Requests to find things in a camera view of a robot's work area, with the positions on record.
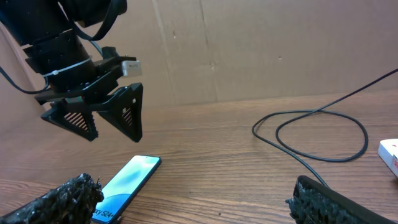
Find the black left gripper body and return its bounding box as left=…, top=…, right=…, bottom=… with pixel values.
left=35, top=47, right=137, bottom=105

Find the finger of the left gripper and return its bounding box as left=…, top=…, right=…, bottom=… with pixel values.
left=97, top=83, right=144, bottom=142
left=40, top=101, right=98, bottom=141

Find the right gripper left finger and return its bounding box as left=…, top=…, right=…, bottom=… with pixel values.
left=1, top=173, right=104, bottom=224

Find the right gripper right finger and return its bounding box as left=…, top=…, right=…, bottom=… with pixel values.
left=285, top=175, right=393, bottom=224

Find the smartphone with blue screen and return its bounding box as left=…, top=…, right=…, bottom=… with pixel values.
left=91, top=155, right=162, bottom=224

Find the black USB charging cable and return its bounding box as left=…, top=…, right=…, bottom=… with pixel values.
left=251, top=67, right=398, bottom=189

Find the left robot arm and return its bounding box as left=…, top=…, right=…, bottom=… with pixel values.
left=1, top=0, right=144, bottom=142

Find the white power strip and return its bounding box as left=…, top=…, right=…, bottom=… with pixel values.
left=378, top=139, right=397, bottom=177

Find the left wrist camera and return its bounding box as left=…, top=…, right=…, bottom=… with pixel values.
left=121, top=60, right=142, bottom=77

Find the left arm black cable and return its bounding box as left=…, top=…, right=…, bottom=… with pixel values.
left=0, top=40, right=103, bottom=95

